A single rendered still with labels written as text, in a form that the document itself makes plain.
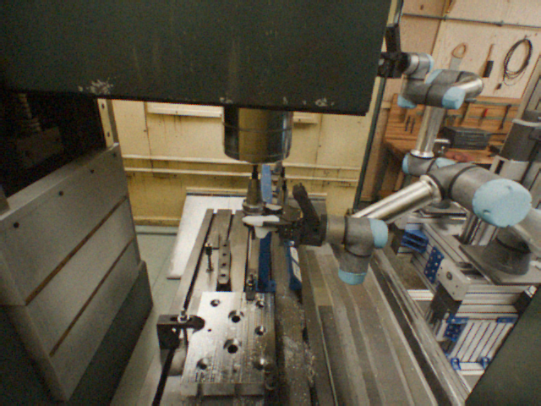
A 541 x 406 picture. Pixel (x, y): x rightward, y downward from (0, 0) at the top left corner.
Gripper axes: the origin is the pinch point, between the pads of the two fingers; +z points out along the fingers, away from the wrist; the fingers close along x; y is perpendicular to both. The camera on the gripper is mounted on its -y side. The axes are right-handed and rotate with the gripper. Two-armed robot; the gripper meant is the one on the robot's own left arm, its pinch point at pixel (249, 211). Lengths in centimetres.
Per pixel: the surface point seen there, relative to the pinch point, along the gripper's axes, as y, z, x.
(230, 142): -19.8, 3.6, -6.3
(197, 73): -33.3, 7.5, -13.5
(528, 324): 13, -68, -13
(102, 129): -13.7, 44.5, 11.8
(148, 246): 76, 73, 72
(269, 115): -26.3, -4.2, -7.0
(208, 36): -38.8, 5.6, -13.2
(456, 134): 28, -179, 262
